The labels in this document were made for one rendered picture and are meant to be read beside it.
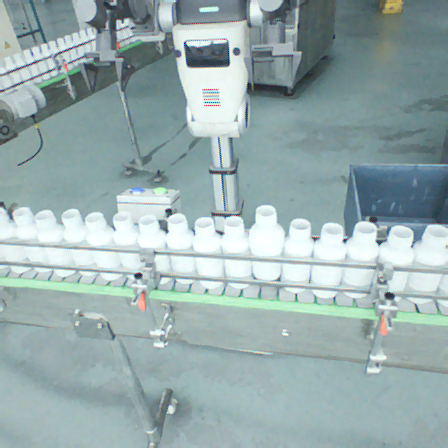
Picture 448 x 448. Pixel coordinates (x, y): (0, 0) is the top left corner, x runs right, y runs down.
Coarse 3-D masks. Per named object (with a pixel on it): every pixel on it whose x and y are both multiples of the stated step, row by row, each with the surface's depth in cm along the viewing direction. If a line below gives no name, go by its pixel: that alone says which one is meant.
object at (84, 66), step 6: (96, 60) 108; (78, 66) 105; (84, 66) 105; (90, 66) 107; (96, 66) 109; (102, 66) 109; (108, 66) 108; (84, 72) 105; (90, 72) 110; (96, 72) 110; (96, 78) 110; (90, 84) 107; (90, 90) 107
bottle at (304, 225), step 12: (300, 228) 75; (288, 240) 74; (300, 240) 72; (312, 240) 75; (288, 252) 74; (300, 252) 73; (312, 252) 74; (288, 264) 76; (300, 264) 75; (288, 276) 78; (300, 276) 77; (288, 288) 80
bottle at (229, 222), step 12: (228, 228) 74; (240, 228) 74; (228, 240) 76; (240, 240) 75; (228, 252) 76; (240, 252) 76; (228, 264) 78; (240, 264) 78; (228, 276) 81; (240, 276) 80; (252, 276) 82; (240, 288) 82
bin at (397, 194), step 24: (360, 168) 127; (384, 168) 126; (408, 168) 124; (432, 168) 123; (360, 192) 133; (384, 192) 131; (408, 192) 130; (432, 192) 128; (360, 216) 106; (384, 216) 137; (408, 216) 135; (432, 216) 134
